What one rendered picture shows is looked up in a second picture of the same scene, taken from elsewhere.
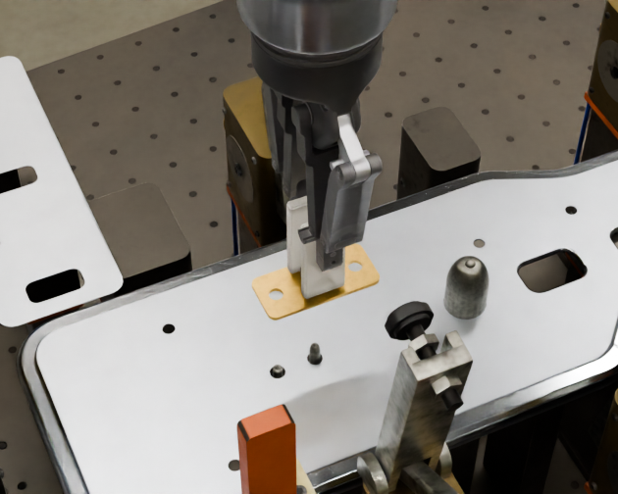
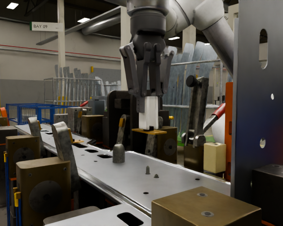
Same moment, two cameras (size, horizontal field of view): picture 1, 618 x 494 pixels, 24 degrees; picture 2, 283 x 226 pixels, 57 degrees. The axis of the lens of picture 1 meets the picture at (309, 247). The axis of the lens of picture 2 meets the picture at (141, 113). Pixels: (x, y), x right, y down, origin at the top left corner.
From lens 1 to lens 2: 1.15 m
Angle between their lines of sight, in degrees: 94
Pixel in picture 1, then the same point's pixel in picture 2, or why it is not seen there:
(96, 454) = not seen: hidden behind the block
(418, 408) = (205, 93)
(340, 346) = (141, 171)
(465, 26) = not seen: outside the picture
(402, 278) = (111, 167)
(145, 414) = not seen: hidden behind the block
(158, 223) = (74, 214)
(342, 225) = (166, 80)
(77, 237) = (94, 217)
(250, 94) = (28, 164)
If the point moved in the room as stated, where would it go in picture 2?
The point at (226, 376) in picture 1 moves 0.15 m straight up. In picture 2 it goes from (163, 183) to (163, 106)
